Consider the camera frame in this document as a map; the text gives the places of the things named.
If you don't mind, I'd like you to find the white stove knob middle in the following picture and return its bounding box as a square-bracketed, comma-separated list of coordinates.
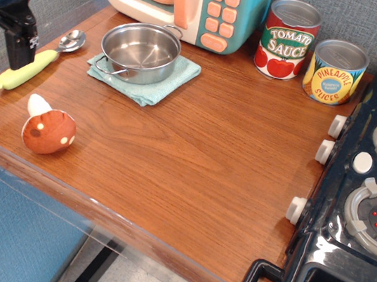
[315, 140, 335, 165]

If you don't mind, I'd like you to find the pineapple slices can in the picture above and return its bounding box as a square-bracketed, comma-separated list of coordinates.
[302, 39, 369, 105]

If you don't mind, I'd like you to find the white stove knob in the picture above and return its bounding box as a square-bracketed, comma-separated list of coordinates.
[328, 114, 348, 140]
[285, 196, 307, 225]
[315, 140, 335, 165]

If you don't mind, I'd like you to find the small stainless steel pan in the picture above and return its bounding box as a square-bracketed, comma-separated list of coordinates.
[93, 22, 183, 85]

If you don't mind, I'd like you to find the teal toy microwave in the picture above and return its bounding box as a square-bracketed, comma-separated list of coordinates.
[108, 0, 271, 55]

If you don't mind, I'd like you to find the tomato sauce can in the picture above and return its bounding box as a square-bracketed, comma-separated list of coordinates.
[254, 0, 322, 80]

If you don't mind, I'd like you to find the white stove knob lower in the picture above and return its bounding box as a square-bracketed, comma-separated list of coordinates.
[285, 196, 307, 225]

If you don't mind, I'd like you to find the brown plush mushroom toy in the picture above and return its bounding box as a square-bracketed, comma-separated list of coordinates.
[21, 93, 77, 154]

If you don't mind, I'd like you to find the white stove knob upper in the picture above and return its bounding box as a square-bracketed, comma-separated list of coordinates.
[328, 114, 348, 140]

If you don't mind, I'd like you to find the light teal cloth napkin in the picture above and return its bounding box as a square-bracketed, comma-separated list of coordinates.
[87, 53, 201, 107]

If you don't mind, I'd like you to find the spoon with yellow-green handle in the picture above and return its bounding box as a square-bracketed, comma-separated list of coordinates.
[0, 30, 86, 90]

